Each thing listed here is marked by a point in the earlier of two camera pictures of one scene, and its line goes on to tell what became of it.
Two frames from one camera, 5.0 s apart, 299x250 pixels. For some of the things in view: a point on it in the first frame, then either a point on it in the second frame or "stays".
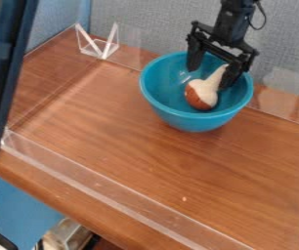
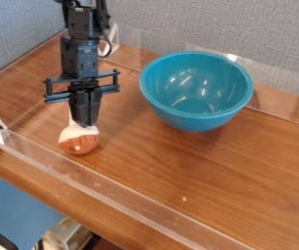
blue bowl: (163, 80) stays
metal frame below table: (68, 235) stays
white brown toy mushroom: (202, 91) → (78, 139)
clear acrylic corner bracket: (96, 47) stays
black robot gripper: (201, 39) → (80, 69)
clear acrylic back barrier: (282, 68) stays
